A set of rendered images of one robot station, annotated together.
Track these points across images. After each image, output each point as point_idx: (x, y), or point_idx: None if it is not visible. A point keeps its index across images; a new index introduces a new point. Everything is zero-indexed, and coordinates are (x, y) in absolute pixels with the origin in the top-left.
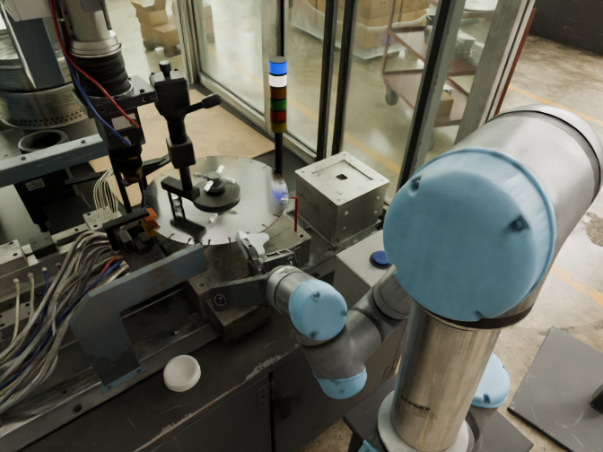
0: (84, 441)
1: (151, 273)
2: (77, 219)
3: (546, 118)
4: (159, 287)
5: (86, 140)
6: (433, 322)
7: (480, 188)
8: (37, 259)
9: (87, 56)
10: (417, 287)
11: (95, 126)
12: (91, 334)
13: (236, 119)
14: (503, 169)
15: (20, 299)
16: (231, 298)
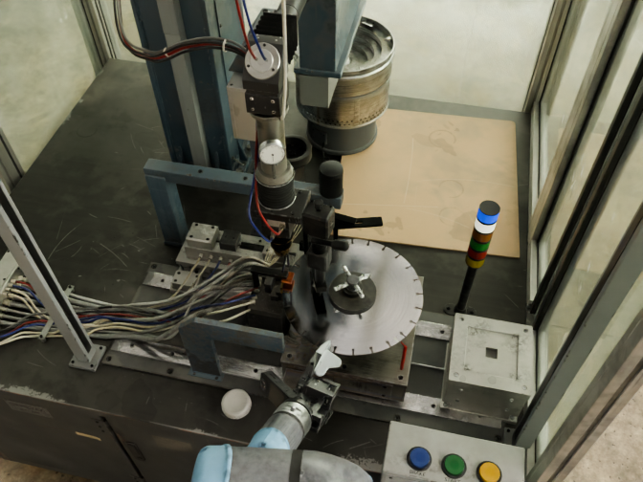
0: (158, 395)
1: (237, 332)
2: None
3: (292, 480)
4: (242, 342)
5: (295, 185)
6: None
7: (195, 479)
8: (220, 249)
9: (259, 182)
10: None
11: (366, 132)
12: (189, 339)
13: (514, 192)
14: (215, 481)
15: (198, 267)
16: (269, 390)
